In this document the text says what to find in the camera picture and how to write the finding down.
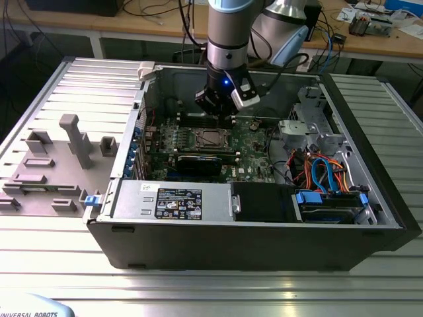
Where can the silver square CPU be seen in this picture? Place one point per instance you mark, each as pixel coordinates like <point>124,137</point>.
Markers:
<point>211,138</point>

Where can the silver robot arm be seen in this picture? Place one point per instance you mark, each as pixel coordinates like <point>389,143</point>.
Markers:
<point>228,33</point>

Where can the black RAM slot white clips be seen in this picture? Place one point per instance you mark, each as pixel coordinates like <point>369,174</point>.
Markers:
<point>185,114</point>
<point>185,119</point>

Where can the CPU socket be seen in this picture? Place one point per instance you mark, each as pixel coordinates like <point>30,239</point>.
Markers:
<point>194,145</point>

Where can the green RAM stick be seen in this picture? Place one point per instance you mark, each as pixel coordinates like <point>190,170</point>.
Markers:
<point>38,189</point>
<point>198,151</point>

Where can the beige plastic case latch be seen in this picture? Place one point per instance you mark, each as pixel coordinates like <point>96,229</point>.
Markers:
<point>145,71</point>

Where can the green motherboard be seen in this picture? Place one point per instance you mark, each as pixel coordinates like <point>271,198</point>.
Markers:
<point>251,148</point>

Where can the black graphics card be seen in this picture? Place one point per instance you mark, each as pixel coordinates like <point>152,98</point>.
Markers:
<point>198,166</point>

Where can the white label tag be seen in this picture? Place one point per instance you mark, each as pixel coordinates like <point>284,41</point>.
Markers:
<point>303,66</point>

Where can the wooden desk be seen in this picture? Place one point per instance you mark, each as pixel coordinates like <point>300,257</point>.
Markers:
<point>148,24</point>

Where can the silver metal drive cage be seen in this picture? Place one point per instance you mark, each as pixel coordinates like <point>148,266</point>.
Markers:
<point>294,130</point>

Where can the tall black box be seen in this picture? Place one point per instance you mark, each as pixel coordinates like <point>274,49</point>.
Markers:
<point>316,20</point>

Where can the small black box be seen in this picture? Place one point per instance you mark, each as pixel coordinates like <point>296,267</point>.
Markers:
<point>338,38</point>

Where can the grey power supply unit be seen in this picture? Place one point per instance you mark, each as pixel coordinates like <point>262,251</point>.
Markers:
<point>132,201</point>

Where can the hard disk in blue carrier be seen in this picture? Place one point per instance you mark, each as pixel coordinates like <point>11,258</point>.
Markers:
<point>309,199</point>

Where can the metal heat sink cooler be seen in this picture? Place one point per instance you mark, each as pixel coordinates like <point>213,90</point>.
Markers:
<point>358,26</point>

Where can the black open PC case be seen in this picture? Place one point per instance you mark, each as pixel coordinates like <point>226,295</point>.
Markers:
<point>231,244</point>

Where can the black equipment box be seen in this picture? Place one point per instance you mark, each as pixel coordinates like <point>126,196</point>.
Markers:
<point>66,6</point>

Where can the blue plastic case latch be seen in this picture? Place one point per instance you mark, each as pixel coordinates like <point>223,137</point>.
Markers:
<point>92,201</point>

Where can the grey metal device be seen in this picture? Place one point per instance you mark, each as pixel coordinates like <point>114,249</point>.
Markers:
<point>380,28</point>

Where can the grey plastic parts rack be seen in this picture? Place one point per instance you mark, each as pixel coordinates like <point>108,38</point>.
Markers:
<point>49,175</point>

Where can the blue cardboard box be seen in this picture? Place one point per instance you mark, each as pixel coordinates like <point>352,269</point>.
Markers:
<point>403,5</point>

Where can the white paper sheet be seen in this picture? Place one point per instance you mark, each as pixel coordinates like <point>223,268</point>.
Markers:
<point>413,31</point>

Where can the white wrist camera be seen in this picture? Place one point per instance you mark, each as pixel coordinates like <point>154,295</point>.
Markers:
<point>246,99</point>

